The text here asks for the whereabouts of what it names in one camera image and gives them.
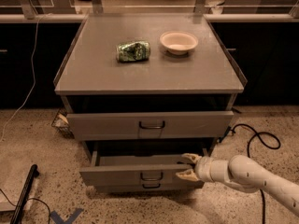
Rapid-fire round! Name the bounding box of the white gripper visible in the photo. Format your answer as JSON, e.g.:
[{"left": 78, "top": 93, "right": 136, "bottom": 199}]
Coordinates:
[{"left": 176, "top": 153, "right": 229, "bottom": 183}]

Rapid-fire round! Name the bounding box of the grey drawer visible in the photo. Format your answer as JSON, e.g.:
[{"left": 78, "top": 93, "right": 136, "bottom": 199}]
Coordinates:
[
  {"left": 95, "top": 181, "right": 204, "bottom": 193},
  {"left": 80, "top": 152, "right": 201, "bottom": 192},
  {"left": 67, "top": 111, "right": 234, "bottom": 141}
]

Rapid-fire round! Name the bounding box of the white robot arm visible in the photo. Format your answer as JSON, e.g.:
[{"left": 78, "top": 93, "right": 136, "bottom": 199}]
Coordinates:
[{"left": 176, "top": 153, "right": 299, "bottom": 216}]

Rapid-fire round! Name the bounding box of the grey top drawer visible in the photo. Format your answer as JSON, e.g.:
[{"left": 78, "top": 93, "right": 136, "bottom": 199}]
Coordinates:
[{"left": 67, "top": 111, "right": 234, "bottom": 141}]

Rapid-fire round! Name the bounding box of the grey bottom drawer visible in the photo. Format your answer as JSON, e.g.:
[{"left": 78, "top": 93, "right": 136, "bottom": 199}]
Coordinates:
[{"left": 95, "top": 181, "right": 204, "bottom": 193}]

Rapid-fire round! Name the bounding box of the grey drawer cabinet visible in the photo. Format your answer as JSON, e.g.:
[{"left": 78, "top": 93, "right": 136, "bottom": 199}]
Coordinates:
[{"left": 53, "top": 12, "right": 249, "bottom": 194}]

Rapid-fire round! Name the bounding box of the white paper bowl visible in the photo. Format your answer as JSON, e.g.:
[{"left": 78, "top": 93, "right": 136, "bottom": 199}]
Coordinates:
[{"left": 160, "top": 31, "right": 198, "bottom": 55}]

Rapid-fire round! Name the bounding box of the black bar on floor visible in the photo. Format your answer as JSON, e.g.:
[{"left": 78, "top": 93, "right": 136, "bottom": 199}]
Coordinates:
[{"left": 10, "top": 164, "right": 39, "bottom": 224}]

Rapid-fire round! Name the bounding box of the thin black cable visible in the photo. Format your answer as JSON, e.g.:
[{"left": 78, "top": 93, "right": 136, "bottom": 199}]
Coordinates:
[{"left": 0, "top": 189, "right": 51, "bottom": 224}]

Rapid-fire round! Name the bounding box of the white hanging cable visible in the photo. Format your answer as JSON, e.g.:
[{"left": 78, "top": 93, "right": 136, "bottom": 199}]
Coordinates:
[{"left": 0, "top": 13, "right": 48, "bottom": 142}]

